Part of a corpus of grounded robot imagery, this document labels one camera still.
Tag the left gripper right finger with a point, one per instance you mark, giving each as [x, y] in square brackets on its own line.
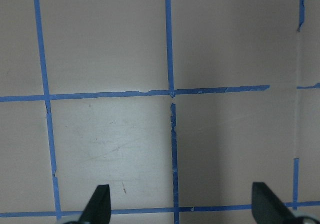
[268, 208]

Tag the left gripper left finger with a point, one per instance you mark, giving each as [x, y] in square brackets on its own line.
[98, 209]

